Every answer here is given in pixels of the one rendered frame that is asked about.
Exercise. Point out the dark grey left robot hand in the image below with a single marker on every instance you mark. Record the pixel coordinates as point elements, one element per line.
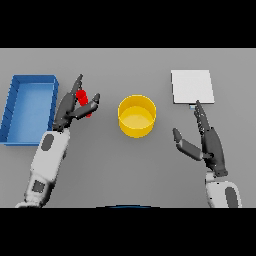
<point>66,107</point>

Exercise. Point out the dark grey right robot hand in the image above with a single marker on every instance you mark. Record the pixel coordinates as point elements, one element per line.
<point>212,143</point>

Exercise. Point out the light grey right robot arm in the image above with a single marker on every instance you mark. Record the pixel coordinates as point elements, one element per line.
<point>220,192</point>

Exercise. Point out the red beaker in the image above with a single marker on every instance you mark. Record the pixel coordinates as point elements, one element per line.
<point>83,98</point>

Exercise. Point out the pale square measuring scale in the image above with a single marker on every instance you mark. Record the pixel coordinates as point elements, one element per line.
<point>192,86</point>

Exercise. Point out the yellow bowl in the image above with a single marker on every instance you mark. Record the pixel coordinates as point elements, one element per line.
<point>137,116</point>

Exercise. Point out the blue tray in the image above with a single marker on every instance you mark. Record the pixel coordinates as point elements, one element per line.
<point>29,108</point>

